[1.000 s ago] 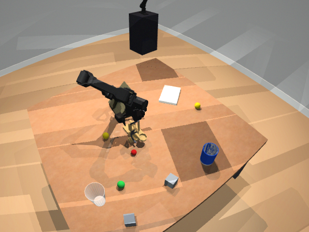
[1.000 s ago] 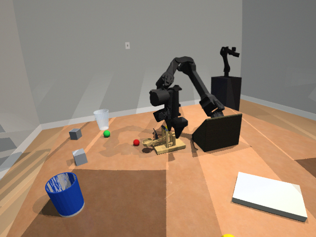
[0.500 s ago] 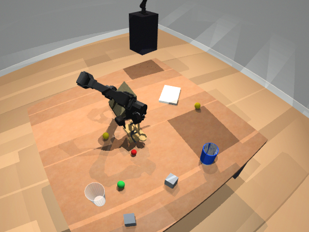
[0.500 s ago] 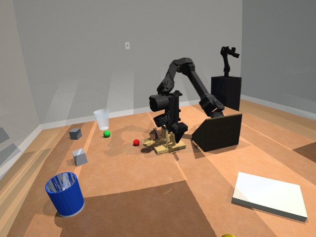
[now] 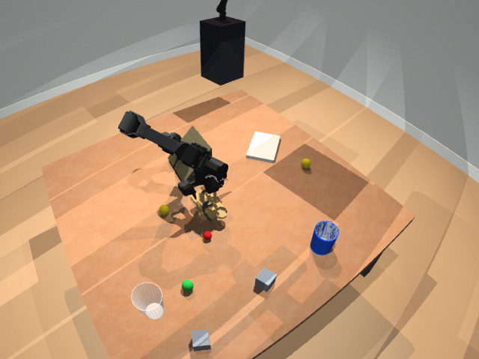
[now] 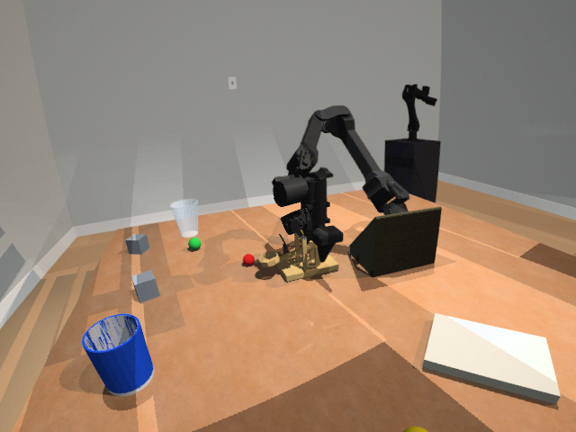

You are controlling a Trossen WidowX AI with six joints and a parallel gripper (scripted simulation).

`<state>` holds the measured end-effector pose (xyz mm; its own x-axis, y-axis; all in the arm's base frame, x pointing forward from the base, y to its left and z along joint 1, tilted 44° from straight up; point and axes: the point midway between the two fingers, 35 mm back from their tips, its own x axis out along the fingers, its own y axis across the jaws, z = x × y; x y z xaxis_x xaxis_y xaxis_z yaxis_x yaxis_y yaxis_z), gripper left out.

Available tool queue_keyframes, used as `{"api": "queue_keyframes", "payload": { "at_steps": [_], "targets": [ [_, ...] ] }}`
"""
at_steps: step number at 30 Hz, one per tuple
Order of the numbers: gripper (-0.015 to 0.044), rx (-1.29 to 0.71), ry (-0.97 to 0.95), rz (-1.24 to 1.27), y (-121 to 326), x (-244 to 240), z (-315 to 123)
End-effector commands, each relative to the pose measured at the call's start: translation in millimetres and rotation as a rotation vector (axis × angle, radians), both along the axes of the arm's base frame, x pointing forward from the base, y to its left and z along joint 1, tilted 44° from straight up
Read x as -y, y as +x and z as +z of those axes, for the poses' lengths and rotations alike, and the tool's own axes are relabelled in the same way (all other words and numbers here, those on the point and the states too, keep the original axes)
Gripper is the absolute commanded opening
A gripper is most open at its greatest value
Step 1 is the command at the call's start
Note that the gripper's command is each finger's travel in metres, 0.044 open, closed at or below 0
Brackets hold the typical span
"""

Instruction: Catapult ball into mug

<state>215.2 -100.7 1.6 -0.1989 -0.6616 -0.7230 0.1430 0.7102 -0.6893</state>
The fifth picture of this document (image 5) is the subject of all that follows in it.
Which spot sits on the white paper cup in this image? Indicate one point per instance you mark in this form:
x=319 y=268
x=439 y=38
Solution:
x=147 y=297

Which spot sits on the green ball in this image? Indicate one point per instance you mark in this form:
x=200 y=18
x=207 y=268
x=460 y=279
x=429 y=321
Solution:
x=187 y=285

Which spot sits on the blue cup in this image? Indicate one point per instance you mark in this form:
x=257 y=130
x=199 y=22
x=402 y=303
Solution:
x=324 y=236

